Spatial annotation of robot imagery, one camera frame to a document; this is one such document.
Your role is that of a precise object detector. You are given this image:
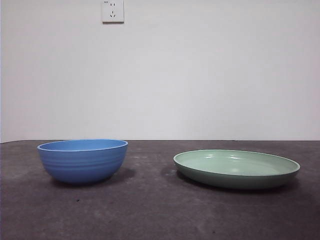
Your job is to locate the white wall socket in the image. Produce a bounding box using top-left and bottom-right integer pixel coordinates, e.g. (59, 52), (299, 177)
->
(101, 0), (125, 25)

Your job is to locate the blue ribbed bowl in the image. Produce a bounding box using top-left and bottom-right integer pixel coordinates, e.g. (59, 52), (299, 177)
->
(37, 139), (129, 186)

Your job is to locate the green round plate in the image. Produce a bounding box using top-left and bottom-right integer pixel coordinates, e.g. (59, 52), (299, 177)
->
(173, 149), (301, 190)

